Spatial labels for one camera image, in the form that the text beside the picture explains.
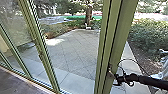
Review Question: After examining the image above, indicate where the green outdoor canopy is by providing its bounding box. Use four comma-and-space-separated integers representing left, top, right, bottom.
64, 15, 103, 20

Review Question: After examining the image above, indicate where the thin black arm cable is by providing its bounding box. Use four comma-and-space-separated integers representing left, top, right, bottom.
116, 58, 152, 78

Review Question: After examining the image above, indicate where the large green shrub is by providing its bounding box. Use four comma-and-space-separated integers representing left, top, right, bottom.
128, 18, 168, 54

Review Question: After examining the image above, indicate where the metal outdoor chair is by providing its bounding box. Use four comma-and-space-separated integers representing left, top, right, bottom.
84, 22, 93, 31

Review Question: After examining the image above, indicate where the low green hedge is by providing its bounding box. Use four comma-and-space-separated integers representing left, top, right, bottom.
39, 20, 88, 39

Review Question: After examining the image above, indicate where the green framed glass door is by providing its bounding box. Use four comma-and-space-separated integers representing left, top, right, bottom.
0, 0, 63, 94
93, 0, 139, 94

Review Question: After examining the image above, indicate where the leafy green tree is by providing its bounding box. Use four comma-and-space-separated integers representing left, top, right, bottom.
74, 0, 101, 27

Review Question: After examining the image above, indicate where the metal door handle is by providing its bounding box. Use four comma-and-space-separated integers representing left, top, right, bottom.
107, 64, 118, 84

